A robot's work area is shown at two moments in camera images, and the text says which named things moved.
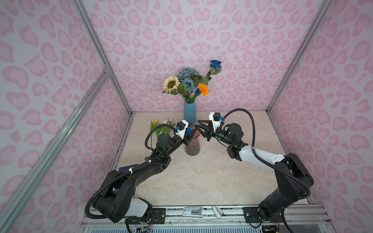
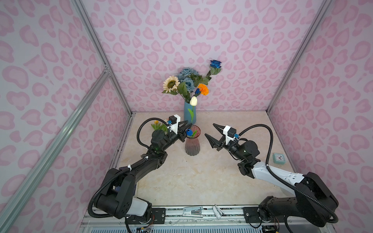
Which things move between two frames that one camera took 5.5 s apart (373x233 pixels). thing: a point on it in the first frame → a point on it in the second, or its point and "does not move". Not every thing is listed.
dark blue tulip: x=197 y=92 does not move
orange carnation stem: x=204 y=89 does not move
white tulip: x=151 y=128 → x=193 y=102
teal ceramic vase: x=190 y=113 does not move
